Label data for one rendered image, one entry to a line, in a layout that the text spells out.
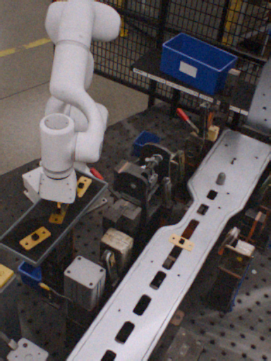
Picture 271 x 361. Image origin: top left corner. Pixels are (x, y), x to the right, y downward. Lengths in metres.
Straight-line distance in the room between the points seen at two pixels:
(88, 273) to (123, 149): 1.09
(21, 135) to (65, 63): 2.27
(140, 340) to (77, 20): 0.88
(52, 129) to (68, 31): 0.28
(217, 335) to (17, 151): 2.07
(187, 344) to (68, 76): 0.78
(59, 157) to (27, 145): 2.20
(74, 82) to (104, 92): 2.68
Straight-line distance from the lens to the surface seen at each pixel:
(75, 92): 1.28
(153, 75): 2.32
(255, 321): 1.90
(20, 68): 4.23
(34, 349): 1.35
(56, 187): 1.36
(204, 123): 1.88
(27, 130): 3.59
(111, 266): 1.48
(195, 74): 2.25
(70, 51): 1.32
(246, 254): 1.61
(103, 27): 1.49
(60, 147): 1.24
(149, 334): 1.45
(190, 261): 1.60
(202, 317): 1.85
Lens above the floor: 2.27
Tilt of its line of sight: 45 degrees down
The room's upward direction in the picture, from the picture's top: 8 degrees clockwise
